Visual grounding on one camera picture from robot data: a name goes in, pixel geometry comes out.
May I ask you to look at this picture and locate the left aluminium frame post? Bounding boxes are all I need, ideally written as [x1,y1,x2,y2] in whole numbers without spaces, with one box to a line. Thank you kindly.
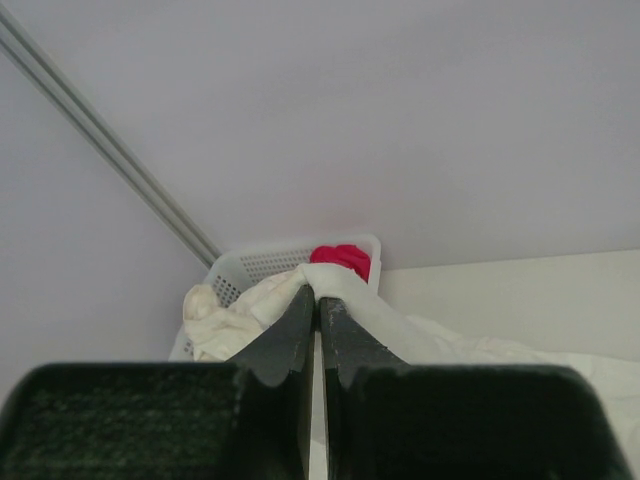
[1,7,220,266]

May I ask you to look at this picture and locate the cream clothes in basket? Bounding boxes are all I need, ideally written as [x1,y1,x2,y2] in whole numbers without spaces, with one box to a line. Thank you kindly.
[183,269,307,362]

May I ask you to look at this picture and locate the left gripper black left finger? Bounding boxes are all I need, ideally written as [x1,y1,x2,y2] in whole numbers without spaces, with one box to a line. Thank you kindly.
[227,285,314,479]

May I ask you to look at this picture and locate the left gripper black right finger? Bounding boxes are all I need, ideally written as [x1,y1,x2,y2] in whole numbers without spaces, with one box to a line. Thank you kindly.
[318,298,406,479]

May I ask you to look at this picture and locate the white t shirt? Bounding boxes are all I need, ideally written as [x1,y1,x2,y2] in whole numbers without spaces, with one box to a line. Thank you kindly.
[296,264,639,385]

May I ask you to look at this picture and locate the red garment in basket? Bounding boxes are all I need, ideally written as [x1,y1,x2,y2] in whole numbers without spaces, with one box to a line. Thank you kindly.
[310,244,371,282]

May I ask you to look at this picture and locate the white plastic laundry basket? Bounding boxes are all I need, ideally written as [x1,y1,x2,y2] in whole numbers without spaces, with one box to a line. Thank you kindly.
[169,234,381,361]

